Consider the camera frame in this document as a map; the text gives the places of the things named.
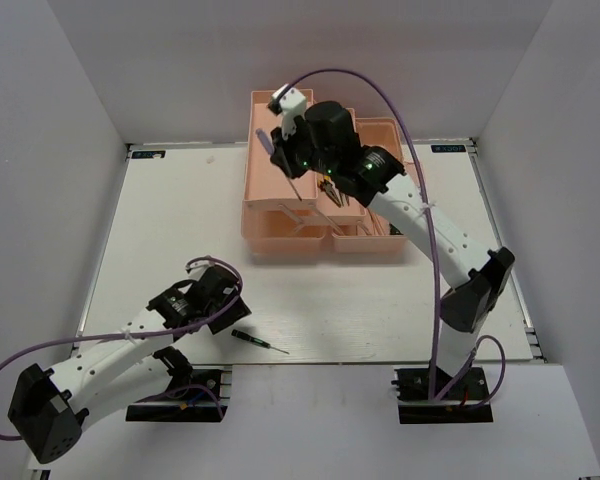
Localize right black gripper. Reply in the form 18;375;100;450
270;117;336;182

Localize blue handled screwdriver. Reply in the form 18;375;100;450
255;128;302;201

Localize yellow pliers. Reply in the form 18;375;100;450
319;179;342;208
337;190;350;208

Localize pink plastic toolbox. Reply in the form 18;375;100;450
241;90;408;257

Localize black precision screwdriver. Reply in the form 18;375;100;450
231;329;289;355

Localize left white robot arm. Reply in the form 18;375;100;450
8;258;250;464

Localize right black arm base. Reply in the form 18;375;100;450
392;364;496;426

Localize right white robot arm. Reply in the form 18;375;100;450
267;99;515;399

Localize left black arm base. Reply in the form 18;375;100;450
125;347;232;423

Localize left blue table label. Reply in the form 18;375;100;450
131;150;166;159

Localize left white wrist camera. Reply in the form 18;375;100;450
185;260;208;279

